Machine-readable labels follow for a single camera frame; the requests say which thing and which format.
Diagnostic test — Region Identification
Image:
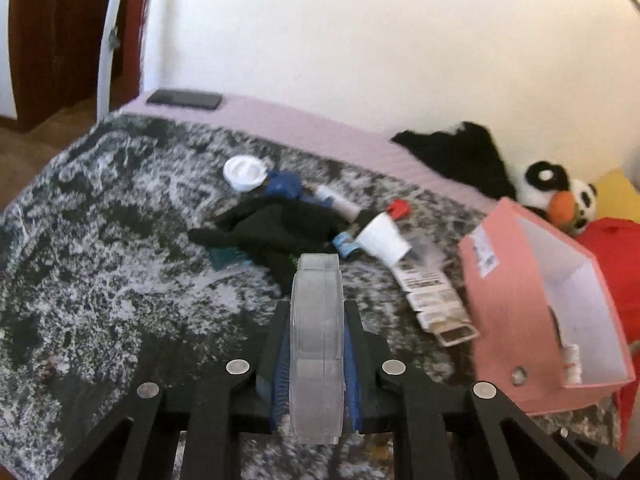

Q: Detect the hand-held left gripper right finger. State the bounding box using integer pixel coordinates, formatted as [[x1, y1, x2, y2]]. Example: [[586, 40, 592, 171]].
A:
[[342, 299, 621, 480]]

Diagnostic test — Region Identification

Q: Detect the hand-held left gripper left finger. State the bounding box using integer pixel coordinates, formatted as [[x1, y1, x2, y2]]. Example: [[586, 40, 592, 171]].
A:
[[47, 302, 294, 480]]

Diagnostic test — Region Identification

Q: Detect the clear round plastic case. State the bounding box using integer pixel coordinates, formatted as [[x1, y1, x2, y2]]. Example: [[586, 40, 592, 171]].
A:
[[289, 254, 346, 446]]

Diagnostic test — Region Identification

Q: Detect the strip of sachet packets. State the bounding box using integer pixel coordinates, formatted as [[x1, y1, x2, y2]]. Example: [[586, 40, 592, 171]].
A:
[[392, 255, 481, 349]]

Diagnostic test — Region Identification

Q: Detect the teal card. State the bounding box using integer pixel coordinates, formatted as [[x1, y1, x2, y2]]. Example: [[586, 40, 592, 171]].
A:
[[208, 245, 254, 271]]

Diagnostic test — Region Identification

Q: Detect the blue tape roll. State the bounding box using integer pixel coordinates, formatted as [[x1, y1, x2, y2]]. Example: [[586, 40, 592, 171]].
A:
[[333, 232, 362, 260]]

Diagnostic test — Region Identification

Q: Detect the white paper cup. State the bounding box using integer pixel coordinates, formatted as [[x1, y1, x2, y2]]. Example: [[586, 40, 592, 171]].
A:
[[355, 211, 412, 267]]

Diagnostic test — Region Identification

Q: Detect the clear plastic wrapper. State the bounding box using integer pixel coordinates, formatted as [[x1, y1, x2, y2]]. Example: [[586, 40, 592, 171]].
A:
[[400, 232, 449, 267]]

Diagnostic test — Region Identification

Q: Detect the pink cardboard box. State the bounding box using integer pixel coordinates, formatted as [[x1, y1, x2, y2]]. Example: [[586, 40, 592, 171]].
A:
[[458, 197, 637, 416]]

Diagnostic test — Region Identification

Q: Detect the white tube bottle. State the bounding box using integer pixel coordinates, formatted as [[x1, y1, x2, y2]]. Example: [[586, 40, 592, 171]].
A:
[[312, 184, 361, 222]]

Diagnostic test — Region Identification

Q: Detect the grey printed blanket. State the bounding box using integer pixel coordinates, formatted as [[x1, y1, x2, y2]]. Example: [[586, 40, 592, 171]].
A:
[[0, 110, 624, 480]]

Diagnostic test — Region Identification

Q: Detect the blue crumpled object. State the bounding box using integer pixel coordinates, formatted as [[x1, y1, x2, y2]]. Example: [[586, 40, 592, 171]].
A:
[[263, 170, 306, 201]]

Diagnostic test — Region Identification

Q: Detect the white round lid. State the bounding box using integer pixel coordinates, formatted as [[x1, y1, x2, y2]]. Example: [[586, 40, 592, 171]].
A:
[[223, 155, 269, 193]]

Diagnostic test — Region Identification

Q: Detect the small white bottle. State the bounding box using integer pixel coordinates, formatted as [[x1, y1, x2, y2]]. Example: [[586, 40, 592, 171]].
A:
[[560, 342, 584, 387]]

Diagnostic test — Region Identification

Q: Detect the black fluffy cloth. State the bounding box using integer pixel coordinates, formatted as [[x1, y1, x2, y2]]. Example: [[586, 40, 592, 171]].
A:
[[389, 120, 519, 201]]

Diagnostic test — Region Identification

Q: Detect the purple bed sheet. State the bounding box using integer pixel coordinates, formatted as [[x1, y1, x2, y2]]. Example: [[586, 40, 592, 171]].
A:
[[119, 88, 502, 217]]

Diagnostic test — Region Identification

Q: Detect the panda plush toy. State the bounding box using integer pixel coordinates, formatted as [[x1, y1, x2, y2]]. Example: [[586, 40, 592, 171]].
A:
[[514, 159, 600, 239]]

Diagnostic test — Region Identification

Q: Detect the black phone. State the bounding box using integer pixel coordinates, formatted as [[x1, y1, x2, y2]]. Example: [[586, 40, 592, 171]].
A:
[[146, 88, 224, 111]]

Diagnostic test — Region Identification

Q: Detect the red cloth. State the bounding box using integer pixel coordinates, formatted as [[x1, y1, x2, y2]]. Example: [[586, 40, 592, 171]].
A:
[[579, 217, 640, 454]]

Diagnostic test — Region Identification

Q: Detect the yellow cushion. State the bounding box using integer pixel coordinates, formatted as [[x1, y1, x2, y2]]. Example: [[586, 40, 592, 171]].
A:
[[594, 167, 640, 221]]

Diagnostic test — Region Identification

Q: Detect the white metal pole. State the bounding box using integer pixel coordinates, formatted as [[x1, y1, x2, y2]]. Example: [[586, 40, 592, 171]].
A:
[[95, 0, 132, 121]]

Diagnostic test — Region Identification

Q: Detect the dark wooden door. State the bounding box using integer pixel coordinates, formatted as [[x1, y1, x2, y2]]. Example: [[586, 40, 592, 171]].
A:
[[0, 0, 157, 134]]

